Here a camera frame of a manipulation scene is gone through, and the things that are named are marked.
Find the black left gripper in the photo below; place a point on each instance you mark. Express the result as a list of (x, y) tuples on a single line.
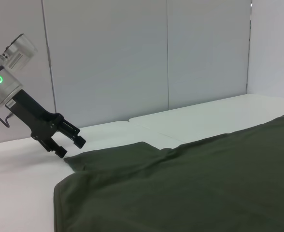
[(33, 113)]

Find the dark green t-shirt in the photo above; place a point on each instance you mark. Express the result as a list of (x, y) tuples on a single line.
[(180, 188)]

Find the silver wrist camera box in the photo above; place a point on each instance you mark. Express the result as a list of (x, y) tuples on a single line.
[(21, 53)]

